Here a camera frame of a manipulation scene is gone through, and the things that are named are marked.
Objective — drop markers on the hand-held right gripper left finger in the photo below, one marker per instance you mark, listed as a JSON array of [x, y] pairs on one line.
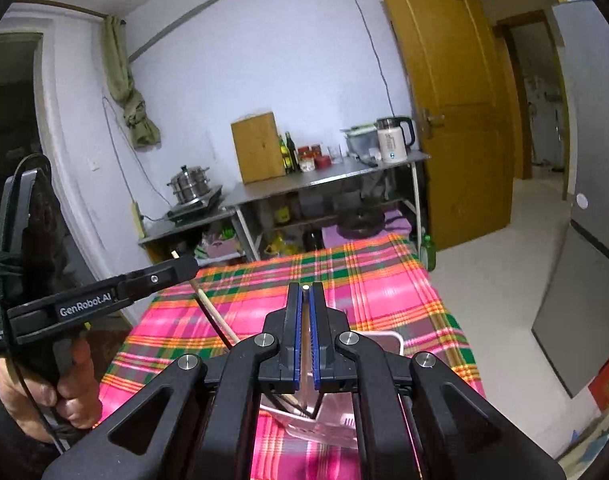
[[298, 340]]

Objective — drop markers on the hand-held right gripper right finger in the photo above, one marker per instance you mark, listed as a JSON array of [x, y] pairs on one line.
[[312, 340]]

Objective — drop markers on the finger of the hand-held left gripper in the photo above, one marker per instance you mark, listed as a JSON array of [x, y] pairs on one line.
[[164, 275]]

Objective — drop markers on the light wooden chopstick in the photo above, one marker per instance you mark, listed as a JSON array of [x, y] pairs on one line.
[[304, 360], [214, 315]]

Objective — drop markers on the pile of black chopsticks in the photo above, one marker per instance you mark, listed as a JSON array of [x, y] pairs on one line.
[[287, 401]]

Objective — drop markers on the pink plastic utensil holder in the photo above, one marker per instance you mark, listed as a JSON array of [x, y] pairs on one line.
[[329, 430]]

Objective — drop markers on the person's left forearm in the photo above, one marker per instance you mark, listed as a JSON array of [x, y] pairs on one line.
[[9, 450]]

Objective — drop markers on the person's left hand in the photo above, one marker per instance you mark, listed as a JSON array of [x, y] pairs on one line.
[[79, 405]]

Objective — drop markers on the beige power strip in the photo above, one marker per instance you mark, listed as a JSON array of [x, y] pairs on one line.
[[138, 220]]

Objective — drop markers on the black induction cooker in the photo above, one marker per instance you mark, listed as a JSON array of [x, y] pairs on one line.
[[197, 210]]

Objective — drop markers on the pink plaid tablecloth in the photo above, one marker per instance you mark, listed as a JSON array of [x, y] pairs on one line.
[[374, 280]]

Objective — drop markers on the stainless steel steamer pot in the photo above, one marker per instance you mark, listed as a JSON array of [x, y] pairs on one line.
[[189, 185]]

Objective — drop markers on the yellow oil jug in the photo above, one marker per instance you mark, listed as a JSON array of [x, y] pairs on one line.
[[279, 247]]

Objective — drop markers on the dark squat bottle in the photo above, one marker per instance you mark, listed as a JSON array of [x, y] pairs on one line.
[[312, 240]]

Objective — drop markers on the black wok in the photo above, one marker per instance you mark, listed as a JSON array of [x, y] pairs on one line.
[[359, 222]]

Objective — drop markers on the green plastic floor bottle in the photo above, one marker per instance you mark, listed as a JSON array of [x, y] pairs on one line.
[[428, 255]]

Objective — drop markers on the purple cloth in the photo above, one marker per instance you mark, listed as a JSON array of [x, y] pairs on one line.
[[397, 222]]

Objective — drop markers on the wooden cutting board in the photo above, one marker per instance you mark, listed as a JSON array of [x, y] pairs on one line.
[[258, 147]]

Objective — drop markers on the olive green curtain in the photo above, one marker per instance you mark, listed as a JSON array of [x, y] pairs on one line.
[[134, 115]]

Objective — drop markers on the stainless steel kitchen table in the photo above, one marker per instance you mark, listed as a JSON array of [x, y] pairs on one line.
[[324, 177]]

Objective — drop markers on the green glass bottle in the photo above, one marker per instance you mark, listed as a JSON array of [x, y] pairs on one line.
[[283, 157]]

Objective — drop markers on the dark glass bottle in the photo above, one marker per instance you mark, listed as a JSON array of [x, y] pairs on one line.
[[291, 155]]

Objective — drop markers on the flat red tin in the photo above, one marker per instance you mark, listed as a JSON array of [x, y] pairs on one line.
[[324, 162]]

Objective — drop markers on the clear drinking glass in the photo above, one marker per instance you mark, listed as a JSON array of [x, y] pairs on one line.
[[335, 155]]

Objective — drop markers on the red lidded jar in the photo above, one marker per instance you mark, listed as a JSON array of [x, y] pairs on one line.
[[305, 152]]

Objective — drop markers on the small red jar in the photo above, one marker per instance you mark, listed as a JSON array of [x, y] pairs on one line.
[[316, 150]]

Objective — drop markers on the white electric kettle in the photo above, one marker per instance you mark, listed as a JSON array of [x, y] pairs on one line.
[[392, 142]]

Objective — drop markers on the yellow wooden door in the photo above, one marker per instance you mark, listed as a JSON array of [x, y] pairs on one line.
[[449, 110]]

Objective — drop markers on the colourful floor mat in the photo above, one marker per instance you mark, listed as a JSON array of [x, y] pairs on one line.
[[596, 435]]

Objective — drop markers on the round white fridge magnet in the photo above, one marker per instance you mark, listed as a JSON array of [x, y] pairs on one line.
[[581, 201]]

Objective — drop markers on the white wall switch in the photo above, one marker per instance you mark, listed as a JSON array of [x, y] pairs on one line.
[[92, 162]]

